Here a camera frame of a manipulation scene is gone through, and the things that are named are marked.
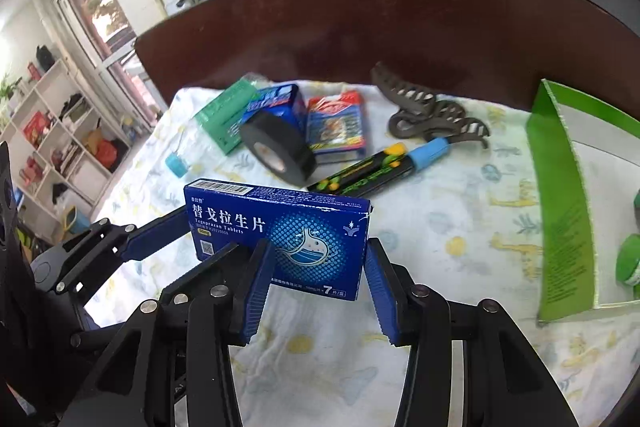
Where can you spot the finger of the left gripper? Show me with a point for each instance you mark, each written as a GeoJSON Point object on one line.
{"type": "Point", "coordinates": [87, 260]}

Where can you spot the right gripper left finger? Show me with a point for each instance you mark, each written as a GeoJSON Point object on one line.
{"type": "Point", "coordinates": [177, 347]}

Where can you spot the blue medicine box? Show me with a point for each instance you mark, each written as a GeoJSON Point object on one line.
{"type": "Point", "coordinates": [285, 231]}

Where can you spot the black electrical tape roll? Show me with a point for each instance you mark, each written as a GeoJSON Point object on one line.
{"type": "Point", "coordinates": [279, 146]}

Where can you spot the white shelving unit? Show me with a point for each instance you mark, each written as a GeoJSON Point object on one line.
{"type": "Point", "coordinates": [63, 150]}

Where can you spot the green white round container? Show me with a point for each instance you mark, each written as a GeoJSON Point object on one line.
{"type": "Point", "coordinates": [627, 263]}

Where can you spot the green label plastic bottle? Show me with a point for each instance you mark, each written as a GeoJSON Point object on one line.
{"type": "Point", "coordinates": [213, 132]}

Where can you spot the giraffe print white cloth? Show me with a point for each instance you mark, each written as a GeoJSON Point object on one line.
{"type": "Point", "coordinates": [468, 227]}

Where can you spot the green white storage box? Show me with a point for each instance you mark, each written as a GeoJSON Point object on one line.
{"type": "Point", "coordinates": [586, 158]}

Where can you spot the black marker with blue cap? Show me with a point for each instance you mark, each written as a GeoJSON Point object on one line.
{"type": "Point", "coordinates": [381, 169]}

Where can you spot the blue mentos gum box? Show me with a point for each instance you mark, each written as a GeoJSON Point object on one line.
{"type": "Point", "coordinates": [284, 101]}

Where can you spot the brown hair claw clip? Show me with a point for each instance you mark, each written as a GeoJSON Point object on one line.
{"type": "Point", "coordinates": [422, 114]}

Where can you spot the tiger playing card box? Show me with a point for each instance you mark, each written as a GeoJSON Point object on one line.
{"type": "Point", "coordinates": [335, 131]}

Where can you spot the window with frame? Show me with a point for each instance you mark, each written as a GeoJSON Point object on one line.
{"type": "Point", "coordinates": [105, 36]}

